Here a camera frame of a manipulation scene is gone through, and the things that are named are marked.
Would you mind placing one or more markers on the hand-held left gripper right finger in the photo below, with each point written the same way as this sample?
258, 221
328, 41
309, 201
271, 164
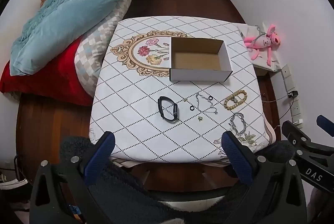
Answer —
236, 158

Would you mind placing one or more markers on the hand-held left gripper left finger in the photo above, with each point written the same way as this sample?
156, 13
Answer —
100, 158

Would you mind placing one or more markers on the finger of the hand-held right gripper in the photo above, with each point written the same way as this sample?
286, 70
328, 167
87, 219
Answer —
294, 134
326, 123

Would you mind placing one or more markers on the black smart band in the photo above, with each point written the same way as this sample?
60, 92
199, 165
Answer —
159, 106

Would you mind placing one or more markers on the white cardboard box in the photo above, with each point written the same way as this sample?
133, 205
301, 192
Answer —
198, 59

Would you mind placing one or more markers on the person's dark fleece pants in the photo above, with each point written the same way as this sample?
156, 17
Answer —
125, 187

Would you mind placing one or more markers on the black charger plug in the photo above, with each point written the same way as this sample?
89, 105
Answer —
292, 94

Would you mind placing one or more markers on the white diamond-pattern tablecloth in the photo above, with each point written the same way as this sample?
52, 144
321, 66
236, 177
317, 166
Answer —
130, 109

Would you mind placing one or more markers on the red blanket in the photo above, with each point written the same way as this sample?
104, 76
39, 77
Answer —
52, 77

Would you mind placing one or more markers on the pink plush toy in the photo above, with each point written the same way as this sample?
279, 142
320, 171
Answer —
266, 42

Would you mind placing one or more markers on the checkered bed sheet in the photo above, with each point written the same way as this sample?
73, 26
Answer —
91, 57

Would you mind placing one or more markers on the light blue quilt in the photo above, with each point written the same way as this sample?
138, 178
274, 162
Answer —
65, 17

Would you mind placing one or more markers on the white wall socket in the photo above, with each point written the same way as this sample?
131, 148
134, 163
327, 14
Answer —
294, 109

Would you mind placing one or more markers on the grey wall plate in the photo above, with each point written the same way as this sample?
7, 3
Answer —
286, 71

